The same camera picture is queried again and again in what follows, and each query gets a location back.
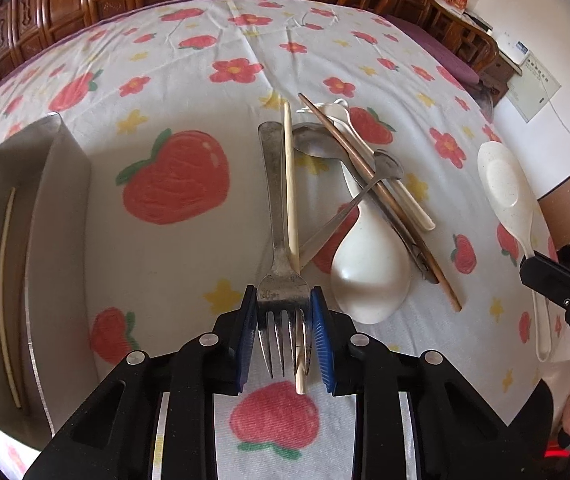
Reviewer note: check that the white plastic soup spoon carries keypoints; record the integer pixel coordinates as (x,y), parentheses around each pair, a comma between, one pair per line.
(370,280)

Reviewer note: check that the wooden bench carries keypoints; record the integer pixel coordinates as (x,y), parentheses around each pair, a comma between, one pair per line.
(470,40)

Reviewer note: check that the white electronic device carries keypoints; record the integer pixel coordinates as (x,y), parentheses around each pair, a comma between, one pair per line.
(515,50)

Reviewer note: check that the strawberry print cloth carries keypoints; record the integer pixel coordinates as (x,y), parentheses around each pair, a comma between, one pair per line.
(165,85)

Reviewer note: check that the dark brown chopstick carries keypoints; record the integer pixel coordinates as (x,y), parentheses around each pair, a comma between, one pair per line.
(345,147)

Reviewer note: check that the metal fork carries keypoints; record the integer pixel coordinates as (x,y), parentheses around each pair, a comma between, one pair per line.
(277,240)

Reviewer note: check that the carved wooden screen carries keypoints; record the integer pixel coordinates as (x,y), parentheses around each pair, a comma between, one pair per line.
(65,0)

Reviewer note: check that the light wooden chopstick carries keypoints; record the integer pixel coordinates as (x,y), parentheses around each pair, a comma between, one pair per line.
(2,280)
(290,185)

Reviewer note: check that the slim white plastic spoon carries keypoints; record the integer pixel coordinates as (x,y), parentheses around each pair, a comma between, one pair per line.
(417,210)

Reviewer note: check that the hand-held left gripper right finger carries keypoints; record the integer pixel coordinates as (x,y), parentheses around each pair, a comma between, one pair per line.
(322,345)

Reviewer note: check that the speckled white rice spoon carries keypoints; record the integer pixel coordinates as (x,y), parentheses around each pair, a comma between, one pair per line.
(507,185)

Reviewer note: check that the small metal spoon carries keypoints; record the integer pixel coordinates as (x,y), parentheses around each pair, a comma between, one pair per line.
(389,165)

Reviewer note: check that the large metal spoon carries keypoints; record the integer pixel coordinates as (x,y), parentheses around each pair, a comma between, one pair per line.
(315,142)

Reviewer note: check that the white organizer box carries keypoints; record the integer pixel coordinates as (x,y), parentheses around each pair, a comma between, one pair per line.
(60,260)

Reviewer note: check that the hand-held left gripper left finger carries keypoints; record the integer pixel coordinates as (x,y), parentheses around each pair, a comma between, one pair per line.
(247,340)

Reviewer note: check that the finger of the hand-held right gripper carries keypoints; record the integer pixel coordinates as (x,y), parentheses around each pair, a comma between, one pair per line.
(545,275)

